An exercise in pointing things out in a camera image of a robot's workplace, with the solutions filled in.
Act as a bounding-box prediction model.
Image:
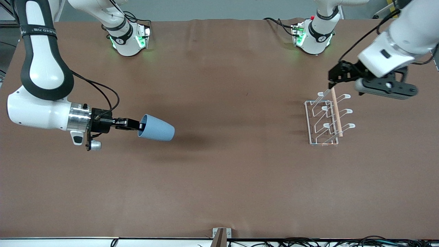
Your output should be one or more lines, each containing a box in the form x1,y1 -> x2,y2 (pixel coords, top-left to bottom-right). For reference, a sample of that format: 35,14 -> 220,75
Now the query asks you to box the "blue plastic cup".
138,114 -> 175,141

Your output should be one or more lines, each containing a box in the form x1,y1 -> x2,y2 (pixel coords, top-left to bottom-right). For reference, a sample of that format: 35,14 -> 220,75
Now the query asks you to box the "grey metal tube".
373,2 -> 400,19

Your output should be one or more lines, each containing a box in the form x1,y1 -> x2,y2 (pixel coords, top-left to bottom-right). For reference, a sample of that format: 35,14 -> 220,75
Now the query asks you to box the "brown table cover sheet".
0,18 -> 439,239

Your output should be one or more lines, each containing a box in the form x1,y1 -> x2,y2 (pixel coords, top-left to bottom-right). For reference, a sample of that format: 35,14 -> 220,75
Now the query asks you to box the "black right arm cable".
70,70 -> 121,119

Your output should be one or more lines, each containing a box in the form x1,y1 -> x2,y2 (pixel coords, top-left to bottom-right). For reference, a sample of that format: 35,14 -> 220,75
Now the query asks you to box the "white wire cup holder rack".
304,83 -> 356,147

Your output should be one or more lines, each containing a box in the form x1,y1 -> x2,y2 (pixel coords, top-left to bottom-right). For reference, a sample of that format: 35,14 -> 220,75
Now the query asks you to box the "black left base cable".
263,17 -> 296,37

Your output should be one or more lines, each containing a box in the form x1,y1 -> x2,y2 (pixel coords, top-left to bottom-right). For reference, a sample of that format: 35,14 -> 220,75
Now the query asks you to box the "black base cable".
263,17 -> 296,37
118,10 -> 152,30

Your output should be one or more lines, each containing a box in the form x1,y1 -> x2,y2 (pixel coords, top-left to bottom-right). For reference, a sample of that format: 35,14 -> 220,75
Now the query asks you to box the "black right base cable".
118,10 -> 152,30

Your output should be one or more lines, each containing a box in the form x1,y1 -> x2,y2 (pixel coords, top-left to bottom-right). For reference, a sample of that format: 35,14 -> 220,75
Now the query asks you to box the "white table edge rail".
0,237 -> 439,247

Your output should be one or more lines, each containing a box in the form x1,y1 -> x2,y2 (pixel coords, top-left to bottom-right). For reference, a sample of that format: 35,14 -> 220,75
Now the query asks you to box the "aluminium frame post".
0,0 -> 17,28

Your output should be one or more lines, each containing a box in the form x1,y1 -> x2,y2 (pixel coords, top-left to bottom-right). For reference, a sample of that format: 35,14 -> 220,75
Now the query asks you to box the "metal bracket with brown post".
212,228 -> 232,247

